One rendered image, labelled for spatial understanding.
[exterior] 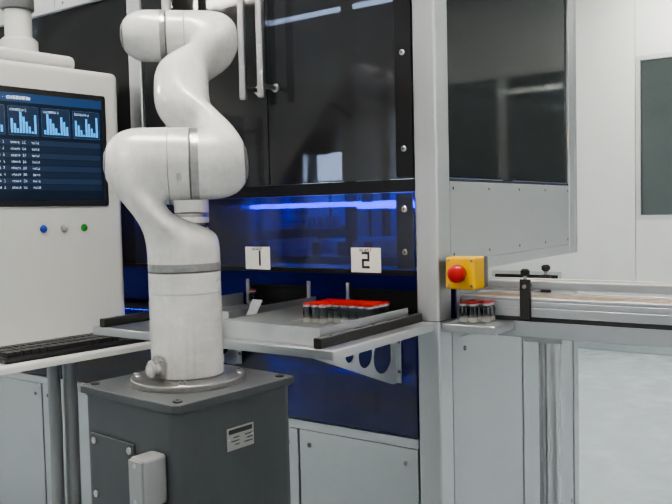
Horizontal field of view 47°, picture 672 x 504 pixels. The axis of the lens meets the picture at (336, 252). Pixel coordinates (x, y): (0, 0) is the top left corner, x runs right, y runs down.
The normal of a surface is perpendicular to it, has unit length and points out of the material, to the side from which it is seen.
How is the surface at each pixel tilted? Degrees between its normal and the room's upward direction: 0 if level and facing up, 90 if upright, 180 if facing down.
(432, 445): 90
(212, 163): 94
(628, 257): 90
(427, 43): 90
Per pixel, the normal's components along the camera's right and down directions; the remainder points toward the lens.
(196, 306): 0.50, 0.04
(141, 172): 0.24, 0.14
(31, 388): -0.57, 0.05
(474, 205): 0.82, 0.01
